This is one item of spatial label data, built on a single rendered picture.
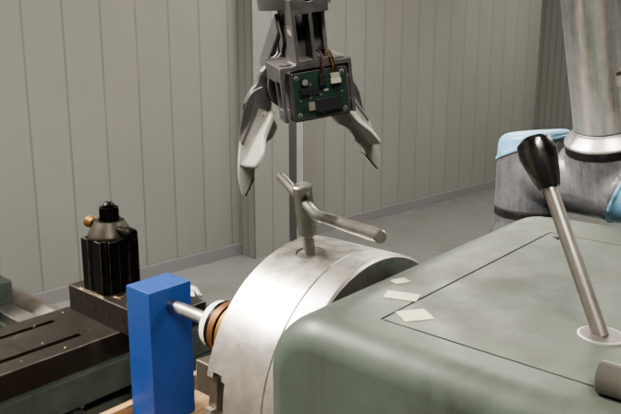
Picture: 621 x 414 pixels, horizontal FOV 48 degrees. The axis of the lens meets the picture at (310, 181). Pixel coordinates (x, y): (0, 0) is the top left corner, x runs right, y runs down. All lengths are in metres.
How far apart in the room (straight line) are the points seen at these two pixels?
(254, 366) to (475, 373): 0.31
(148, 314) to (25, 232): 3.06
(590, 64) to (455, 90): 5.46
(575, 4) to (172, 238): 3.78
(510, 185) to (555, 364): 0.69
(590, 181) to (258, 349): 0.58
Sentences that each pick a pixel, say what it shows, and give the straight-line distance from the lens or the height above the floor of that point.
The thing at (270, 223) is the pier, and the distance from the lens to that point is 4.80.
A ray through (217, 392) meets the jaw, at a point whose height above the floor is 1.09.
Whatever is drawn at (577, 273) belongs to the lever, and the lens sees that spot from 0.60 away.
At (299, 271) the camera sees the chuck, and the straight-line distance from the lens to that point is 0.79.
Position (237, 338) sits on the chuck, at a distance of 0.79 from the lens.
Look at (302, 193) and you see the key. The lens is 0.78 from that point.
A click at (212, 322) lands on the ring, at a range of 0.98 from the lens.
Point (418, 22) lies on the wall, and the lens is 6.03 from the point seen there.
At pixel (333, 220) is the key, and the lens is 0.68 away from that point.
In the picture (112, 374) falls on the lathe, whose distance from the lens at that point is 1.32.
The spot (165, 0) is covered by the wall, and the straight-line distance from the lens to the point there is 4.40.
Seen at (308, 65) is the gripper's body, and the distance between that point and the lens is 0.65.
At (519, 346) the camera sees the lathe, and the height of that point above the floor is 1.26.
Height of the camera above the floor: 1.48
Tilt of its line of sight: 12 degrees down
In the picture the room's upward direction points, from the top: straight up
